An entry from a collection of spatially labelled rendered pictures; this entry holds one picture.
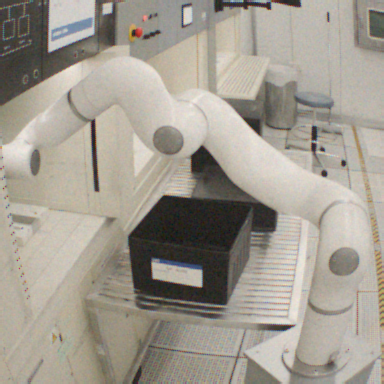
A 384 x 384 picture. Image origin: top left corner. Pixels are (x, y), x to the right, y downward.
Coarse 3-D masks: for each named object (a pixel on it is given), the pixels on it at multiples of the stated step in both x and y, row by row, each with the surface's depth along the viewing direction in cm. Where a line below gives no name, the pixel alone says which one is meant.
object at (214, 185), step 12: (204, 168) 200; (216, 168) 200; (204, 180) 191; (216, 180) 190; (228, 180) 190; (204, 192) 182; (216, 192) 182; (228, 192) 182; (240, 192) 181; (252, 204) 175; (252, 216) 177; (264, 216) 176; (276, 216) 185; (252, 228) 179; (264, 228) 178
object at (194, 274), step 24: (144, 216) 152; (168, 216) 167; (192, 216) 164; (216, 216) 162; (240, 216) 159; (144, 240) 140; (168, 240) 170; (192, 240) 168; (216, 240) 165; (240, 240) 144; (144, 264) 143; (168, 264) 140; (192, 264) 138; (216, 264) 136; (240, 264) 150; (144, 288) 147; (168, 288) 144; (192, 288) 141; (216, 288) 139
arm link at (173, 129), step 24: (96, 72) 98; (120, 72) 96; (144, 72) 96; (72, 96) 101; (96, 96) 99; (120, 96) 97; (144, 96) 94; (168, 96) 92; (144, 120) 93; (168, 120) 90; (192, 120) 91; (144, 144) 94; (168, 144) 91; (192, 144) 92
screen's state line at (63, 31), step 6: (90, 18) 130; (72, 24) 120; (78, 24) 123; (84, 24) 127; (90, 24) 131; (54, 30) 110; (60, 30) 114; (66, 30) 117; (72, 30) 120; (78, 30) 124; (54, 36) 111; (60, 36) 114; (66, 36) 118
